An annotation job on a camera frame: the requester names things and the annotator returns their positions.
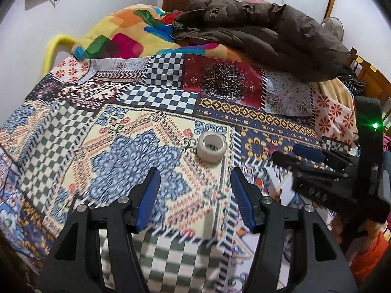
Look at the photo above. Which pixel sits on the roll of clear tape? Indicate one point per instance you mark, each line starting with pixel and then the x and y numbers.
pixel 210 154

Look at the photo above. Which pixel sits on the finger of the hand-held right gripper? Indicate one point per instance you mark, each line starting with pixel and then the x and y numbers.
pixel 308 152
pixel 284 158

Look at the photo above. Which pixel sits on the person's right forearm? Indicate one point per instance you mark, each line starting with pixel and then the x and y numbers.
pixel 372 253

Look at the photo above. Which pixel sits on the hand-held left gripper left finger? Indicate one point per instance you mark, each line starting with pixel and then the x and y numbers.
pixel 148 201

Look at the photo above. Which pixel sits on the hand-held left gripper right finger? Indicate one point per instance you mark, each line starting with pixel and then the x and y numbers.
pixel 244 201

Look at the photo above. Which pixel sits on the pale yellow blanket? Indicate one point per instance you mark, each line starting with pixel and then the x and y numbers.
pixel 339 94

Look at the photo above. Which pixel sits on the patchwork printed bedsheet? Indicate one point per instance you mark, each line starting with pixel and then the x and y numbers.
pixel 122 134

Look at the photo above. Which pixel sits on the brown padded jacket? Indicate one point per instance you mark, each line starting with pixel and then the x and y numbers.
pixel 262 33

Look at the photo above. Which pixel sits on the person's right hand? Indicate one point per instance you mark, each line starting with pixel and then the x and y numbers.
pixel 342 227

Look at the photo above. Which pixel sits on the standing fan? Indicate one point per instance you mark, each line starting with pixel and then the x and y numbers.
pixel 333 27

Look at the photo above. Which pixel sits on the colourful block-pattern blanket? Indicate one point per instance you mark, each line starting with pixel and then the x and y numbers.
pixel 122 36

